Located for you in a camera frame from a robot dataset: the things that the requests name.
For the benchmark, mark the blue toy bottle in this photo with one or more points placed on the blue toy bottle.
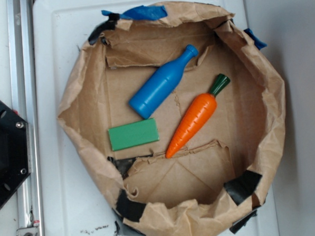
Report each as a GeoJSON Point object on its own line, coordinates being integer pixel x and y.
{"type": "Point", "coordinates": [158, 87]}

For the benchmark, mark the white plastic tray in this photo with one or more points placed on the white plastic tray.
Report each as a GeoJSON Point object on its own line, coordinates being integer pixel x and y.
{"type": "Point", "coordinates": [72, 204]}

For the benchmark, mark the aluminium extrusion rail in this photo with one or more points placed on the aluminium extrusion rail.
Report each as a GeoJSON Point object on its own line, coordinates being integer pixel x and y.
{"type": "Point", "coordinates": [23, 88]}

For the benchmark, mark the blue tape piece top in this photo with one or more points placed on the blue tape piece top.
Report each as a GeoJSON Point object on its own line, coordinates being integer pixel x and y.
{"type": "Point", "coordinates": [142, 13]}

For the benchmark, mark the orange toy carrot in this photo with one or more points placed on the orange toy carrot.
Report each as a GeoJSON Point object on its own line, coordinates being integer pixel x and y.
{"type": "Point", "coordinates": [196, 116]}

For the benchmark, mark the blue tape piece right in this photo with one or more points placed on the blue tape piece right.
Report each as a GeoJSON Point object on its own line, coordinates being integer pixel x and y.
{"type": "Point", "coordinates": [257, 42]}

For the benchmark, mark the brown paper bag bin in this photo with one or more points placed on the brown paper bag bin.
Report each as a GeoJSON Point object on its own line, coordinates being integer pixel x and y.
{"type": "Point", "coordinates": [225, 171]}

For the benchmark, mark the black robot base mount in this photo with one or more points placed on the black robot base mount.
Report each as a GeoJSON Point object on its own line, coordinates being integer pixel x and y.
{"type": "Point", "coordinates": [14, 157]}

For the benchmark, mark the green rectangular block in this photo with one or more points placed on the green rectangular block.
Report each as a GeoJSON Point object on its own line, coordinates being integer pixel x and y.
{"type": "Point", "coordinates": [133, 134]}

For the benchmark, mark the blue tape piece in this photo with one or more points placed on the blue tape piece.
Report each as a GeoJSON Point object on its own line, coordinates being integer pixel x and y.
{"type": "Point", "coordinates": [257, 42]}
{"type": "Point", "coordinates": [142, 13]}

